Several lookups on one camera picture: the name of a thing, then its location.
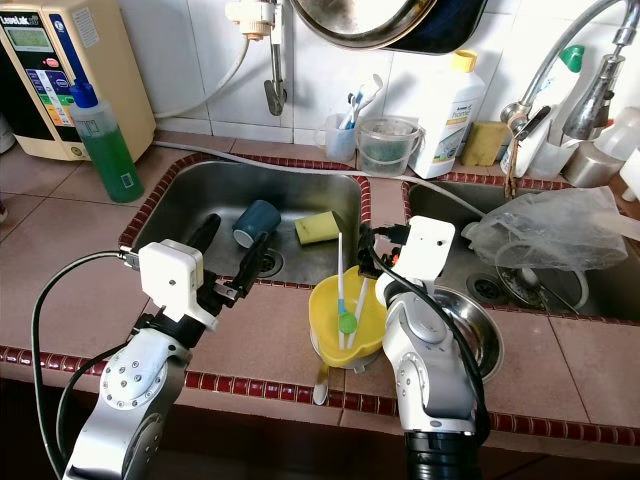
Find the blue ceramic mug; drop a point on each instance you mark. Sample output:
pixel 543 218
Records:
pixel 258 222

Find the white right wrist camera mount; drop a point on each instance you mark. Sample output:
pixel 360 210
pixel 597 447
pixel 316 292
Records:
pixel 430 245

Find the steel sink basin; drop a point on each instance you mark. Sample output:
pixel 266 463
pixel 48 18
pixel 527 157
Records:
pixel 175 200
pixel 445 240

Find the steel bowl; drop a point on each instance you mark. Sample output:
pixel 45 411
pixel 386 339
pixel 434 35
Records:
pixel 475 335

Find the steel wok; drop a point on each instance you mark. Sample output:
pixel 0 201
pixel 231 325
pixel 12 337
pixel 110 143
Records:
pixel 360 25

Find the white bottle yellow cap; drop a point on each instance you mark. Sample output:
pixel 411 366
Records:
pixel 448 120

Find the white plastic jar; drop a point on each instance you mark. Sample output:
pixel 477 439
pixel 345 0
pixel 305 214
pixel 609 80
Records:
pixel 625 150

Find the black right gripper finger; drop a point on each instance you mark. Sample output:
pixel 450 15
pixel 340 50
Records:
pixel 368 255

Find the blue white toothbrush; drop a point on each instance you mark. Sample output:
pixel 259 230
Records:
pixel 363 98

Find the steel wall tap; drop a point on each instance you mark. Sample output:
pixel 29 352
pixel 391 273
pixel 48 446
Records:
pixel 275 95

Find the mustard yellow sponge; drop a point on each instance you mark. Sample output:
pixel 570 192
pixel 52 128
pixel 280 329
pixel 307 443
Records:
pixel 485 145

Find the black pan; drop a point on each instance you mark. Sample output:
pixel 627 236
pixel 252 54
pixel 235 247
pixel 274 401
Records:
pixel 460 30

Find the yellow sponge green scourer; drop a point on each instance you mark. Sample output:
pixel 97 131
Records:
pixel 318 228

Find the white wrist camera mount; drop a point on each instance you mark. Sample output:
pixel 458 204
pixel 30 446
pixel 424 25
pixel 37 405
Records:
pixel 430 245
pixel 175 280

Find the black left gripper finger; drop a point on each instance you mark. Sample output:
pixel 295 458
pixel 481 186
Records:
pixel 206 233
pixel 250 268

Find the small white cup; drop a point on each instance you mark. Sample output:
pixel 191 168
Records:
pixel 337 145

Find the green white plastic utensil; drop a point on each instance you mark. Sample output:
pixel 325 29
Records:
pixel 345 322

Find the clear plastic bag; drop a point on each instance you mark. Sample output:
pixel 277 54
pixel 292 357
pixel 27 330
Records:
pixel 550 228

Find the clear plastic measuring cup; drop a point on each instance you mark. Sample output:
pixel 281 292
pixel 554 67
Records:
pixel 388 148

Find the chrome sink faucet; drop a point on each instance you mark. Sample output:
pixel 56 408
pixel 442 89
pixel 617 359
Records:
pixel 590 100

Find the steel cup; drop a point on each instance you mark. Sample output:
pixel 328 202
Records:
pixel 590 168

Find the white bottle green cap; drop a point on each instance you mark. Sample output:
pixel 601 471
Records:
pixel 555 150

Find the green dish soap bottle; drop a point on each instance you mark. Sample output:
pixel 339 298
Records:
pixel 110 160

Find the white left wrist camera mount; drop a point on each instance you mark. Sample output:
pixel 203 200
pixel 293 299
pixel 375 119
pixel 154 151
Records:
pixel 175 280

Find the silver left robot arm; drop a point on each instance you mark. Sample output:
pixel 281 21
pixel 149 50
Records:
pixel 130 385

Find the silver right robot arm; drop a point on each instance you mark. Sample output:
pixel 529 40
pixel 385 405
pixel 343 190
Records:
pixel 420 350

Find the yellow plastic bowl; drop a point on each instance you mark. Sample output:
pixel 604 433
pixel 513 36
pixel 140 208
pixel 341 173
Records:
pixel 325 310

